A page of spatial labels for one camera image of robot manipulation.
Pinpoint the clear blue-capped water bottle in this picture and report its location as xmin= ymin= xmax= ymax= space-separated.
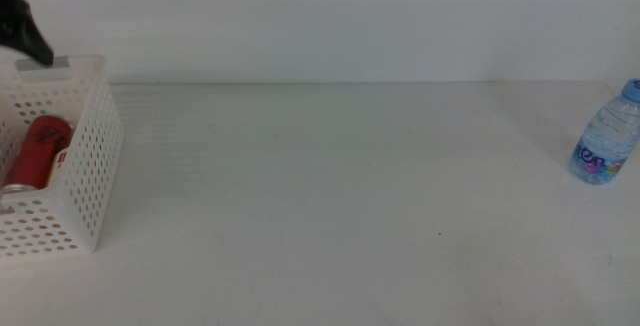
xmin=568 ymin=78 xmax=640 ymax=185

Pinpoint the white perforated plastic basket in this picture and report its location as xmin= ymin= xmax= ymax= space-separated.
xmin=0 ymin=54 xmax=125 ymax=260

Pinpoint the red soda can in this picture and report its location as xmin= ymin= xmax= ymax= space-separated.
xmin=0 ymin=115 xmax=74 ymax=197

